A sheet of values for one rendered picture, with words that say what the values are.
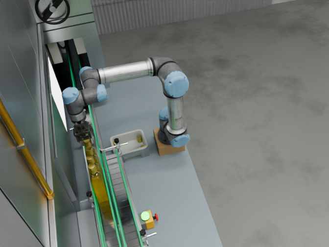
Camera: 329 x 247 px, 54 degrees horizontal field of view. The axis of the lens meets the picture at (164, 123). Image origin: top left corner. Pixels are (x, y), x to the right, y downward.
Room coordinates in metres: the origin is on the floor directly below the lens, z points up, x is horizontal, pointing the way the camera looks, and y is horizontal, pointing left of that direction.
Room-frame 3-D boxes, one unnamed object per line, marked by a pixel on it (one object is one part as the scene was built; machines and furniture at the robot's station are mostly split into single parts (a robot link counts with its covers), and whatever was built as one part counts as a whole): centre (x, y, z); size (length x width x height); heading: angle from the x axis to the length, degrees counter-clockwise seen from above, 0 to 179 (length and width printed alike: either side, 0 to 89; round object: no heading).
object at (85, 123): (1.12, 0.40, 1.29); 0.09 x 0.08 x 0.12; 14
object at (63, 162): (1.34, 0.60, 1.15); 0.90 x 0.03 x 0.34; 14
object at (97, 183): (0.98, 0.37, 0.99); 0.06 x 0.06 x 0.21; 14
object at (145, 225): (0.87, 0.14, 0.79); 0.07 x 0.07 x 0.07; 14
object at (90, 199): (0.92, 0.43, 0.94); 0.07 x 0.04 x 0.13; 104
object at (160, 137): (1.43, -0.03, 0.88); 0.15 x 0.15 x 0.10
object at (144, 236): (0.70, 0.12, 0.94); 0.07 x 0.04 x 0.13; 104
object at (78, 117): (1.12, 0.40, 1.37); 0.08 x 0.08 x 0.05
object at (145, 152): (1.40, 0.27, 0.79); 0.27 x 0.17 x 0.08; 104
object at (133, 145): (1.41, 0.24, 0.80); 0.22 x 0.17 x 0.09; 104
